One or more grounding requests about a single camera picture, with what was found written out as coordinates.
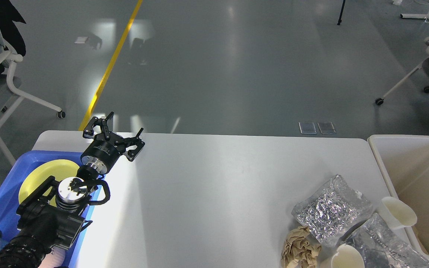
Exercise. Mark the floor outlet plate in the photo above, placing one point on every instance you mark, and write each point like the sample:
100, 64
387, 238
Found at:
326, 127
307, 128

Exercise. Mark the yellow plate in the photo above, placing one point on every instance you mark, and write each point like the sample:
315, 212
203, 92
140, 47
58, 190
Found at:
60, 169

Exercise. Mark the pink mug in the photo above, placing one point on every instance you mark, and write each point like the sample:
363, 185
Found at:
55, 258

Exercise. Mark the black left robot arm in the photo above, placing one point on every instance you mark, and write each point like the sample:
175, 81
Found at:
51, 216

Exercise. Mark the right floor outlet plate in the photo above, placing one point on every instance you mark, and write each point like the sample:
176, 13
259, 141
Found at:
326, 127

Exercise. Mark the crumpled aluminium foil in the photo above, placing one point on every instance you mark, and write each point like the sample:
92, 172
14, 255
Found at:
333, 210

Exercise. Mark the blue plastic tray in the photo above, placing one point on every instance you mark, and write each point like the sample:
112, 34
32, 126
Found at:
9, 190

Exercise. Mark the clear plastic bag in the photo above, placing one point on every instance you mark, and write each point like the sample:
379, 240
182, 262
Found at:
380, 247

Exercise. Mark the white plastic bin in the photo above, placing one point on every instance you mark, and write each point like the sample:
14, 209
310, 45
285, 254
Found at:
404, 163

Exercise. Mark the white office chair left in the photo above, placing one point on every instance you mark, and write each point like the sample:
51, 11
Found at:
9, 57

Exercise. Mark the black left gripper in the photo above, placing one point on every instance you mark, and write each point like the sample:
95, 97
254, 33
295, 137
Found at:
101, 155

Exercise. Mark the crumpled brown paper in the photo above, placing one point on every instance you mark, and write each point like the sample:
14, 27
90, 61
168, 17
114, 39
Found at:
298, 251

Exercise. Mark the left floor outlet plate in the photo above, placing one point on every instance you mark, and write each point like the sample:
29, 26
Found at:
307, 128

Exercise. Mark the black tripod leg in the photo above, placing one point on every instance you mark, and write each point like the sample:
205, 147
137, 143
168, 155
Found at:
339, 21

